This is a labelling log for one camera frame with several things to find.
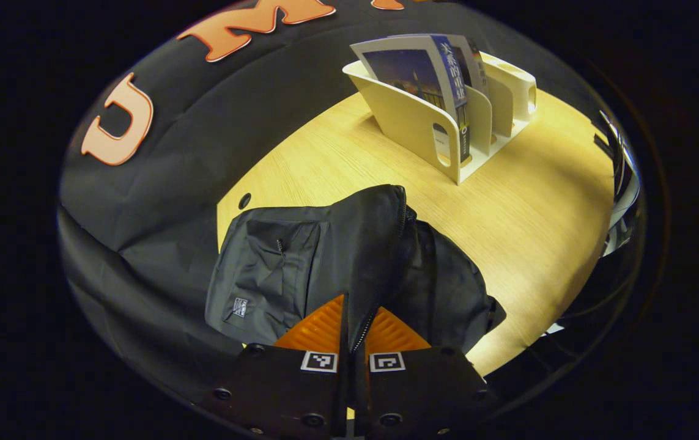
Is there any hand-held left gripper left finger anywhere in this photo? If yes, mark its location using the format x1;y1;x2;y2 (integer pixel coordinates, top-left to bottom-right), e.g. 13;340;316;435
199;295;350;440

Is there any blue picture cover book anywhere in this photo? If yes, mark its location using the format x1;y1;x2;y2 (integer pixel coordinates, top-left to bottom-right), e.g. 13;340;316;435
350;35;472;166

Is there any white bookshelf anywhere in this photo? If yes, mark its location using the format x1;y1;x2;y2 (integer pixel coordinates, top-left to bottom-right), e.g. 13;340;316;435
342;52;538;185

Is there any black schoolbag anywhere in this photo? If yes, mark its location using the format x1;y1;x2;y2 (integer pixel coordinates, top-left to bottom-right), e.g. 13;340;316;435
204;185;507;367

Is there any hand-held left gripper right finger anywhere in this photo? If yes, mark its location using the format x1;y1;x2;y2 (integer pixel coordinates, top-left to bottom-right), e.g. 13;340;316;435
352;306;500;440

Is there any black backdrop cloth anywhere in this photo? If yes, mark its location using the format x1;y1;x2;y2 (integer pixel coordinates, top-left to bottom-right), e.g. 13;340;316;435
59;0;631;404

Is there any grey portrait cover book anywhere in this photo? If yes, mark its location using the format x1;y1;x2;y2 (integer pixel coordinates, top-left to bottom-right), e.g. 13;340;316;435
389;34;489;95

